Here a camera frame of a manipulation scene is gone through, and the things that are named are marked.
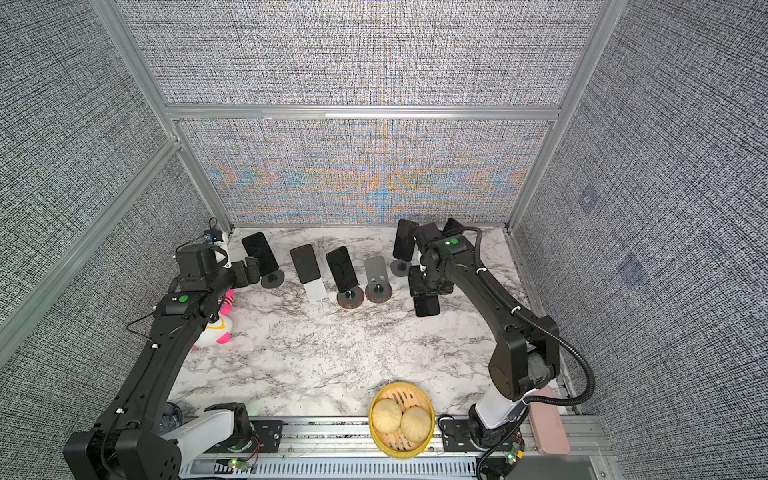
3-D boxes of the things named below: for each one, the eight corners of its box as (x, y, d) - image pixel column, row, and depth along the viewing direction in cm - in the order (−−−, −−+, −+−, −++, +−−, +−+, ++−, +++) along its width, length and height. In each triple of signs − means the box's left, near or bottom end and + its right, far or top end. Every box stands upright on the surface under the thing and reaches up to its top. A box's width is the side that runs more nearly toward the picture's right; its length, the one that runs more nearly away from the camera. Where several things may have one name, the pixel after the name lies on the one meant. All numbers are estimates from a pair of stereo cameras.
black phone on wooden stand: (343, 302, 99) (337, 269, 85) (332, 288, 103) (324, 254, 89) (359, 292, 102) (356, 258, 88) (348, 279, 105) (342, 244, 91)
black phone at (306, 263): (303, 290, 103) (291, 258, 90) (301, 280, 106) (290, 247, 92) (322, 285, 104) (313, 253, 91) (320, 276, 107) (311, 243, 94)
